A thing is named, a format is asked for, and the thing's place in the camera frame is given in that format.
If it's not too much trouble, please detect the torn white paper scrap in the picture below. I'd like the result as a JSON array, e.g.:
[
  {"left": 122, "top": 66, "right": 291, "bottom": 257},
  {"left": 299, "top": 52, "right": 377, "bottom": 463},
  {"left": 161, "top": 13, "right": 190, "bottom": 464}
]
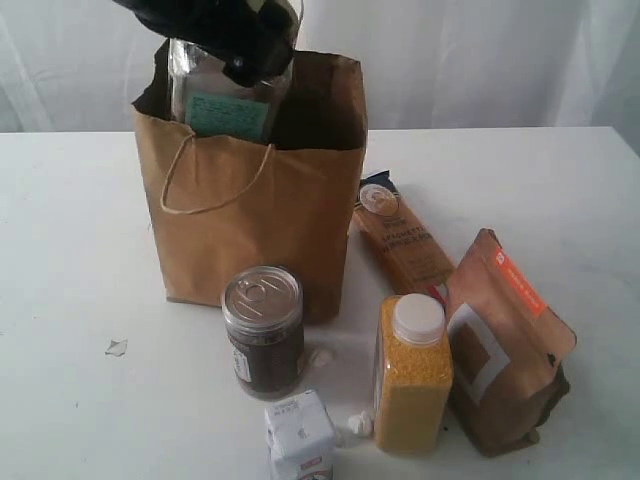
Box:
[{"left": 105, "top": 339, "right": 128, "bottom": 357}]

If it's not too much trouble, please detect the brown kraft stand-up pouch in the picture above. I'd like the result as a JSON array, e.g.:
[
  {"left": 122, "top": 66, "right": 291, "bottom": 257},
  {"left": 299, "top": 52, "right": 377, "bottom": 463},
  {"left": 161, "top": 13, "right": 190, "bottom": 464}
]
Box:
[{"left": 445, "top": 228, "right": 577, "bottom": 457}]

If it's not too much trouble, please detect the white crumpled lump near bottle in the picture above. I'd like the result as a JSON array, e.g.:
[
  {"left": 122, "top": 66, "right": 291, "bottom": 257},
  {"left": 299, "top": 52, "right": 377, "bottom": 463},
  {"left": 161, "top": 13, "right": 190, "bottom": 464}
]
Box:
[{"left": 347, "top": 410, "right": 373, "bottom": 439}]

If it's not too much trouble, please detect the brown paper shopping bag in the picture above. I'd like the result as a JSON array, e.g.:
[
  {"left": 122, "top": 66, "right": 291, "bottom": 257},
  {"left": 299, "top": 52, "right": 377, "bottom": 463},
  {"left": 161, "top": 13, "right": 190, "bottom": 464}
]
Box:
[{"left": 132, "top": 45, "right": 368, "bottom": 323}]

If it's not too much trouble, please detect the spaghetti packet orange and blue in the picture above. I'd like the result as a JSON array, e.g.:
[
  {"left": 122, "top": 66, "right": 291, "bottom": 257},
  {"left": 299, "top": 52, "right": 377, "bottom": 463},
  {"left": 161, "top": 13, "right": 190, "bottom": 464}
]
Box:
[{"left": 353, "top": 171, "right": 454, "bottom": 303}]

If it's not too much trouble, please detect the clear jar with gold lid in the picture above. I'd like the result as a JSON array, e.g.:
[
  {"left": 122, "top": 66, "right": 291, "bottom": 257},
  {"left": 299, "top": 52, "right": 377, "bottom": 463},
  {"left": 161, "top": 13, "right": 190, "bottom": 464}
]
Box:
[{"left": 167, "top": 1, "right": 304, "bottom": 142}]

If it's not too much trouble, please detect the white crumpled lump near jar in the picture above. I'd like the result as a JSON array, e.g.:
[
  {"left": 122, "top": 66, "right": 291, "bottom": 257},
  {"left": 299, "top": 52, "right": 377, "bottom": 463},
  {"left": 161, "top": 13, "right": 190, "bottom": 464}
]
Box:
[{"left": 310, "top": 348, "right": 334, "bottom": 369}]

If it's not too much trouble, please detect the yellow millet bottle white cap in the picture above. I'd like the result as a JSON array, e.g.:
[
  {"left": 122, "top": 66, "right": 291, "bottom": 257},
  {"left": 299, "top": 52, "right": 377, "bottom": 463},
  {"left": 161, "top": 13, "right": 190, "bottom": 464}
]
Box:
[{"left": 373, "top": 293, "right": 454, "bottom": 455}]

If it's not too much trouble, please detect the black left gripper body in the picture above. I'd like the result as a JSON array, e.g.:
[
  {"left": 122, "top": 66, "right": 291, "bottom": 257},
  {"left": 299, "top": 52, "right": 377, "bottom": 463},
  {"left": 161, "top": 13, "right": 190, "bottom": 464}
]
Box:
[{"left": 116, "top": 0, "right": 294, "bottom": 86}]

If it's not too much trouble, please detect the dark jar with pull-tab lid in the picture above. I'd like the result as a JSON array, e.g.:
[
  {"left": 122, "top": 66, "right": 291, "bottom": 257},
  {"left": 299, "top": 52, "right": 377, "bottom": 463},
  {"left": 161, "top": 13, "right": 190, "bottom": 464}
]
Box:
[{"left": 221, "top": 265, "right": 305, "bottom": 399}]

